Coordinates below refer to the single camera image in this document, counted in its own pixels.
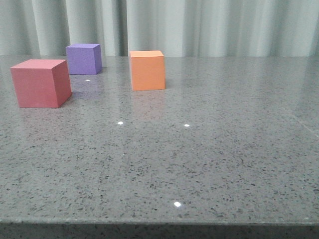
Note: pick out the orange foam cube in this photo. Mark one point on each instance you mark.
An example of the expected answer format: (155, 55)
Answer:
(147, 70)

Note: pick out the grey-green curtain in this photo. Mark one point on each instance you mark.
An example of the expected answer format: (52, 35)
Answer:
(175, 27)

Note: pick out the purple foam cube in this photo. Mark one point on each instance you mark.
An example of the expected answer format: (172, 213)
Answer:
(84, 59)

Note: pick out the red foam cube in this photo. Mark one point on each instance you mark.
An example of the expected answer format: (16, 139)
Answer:
(41, 83)

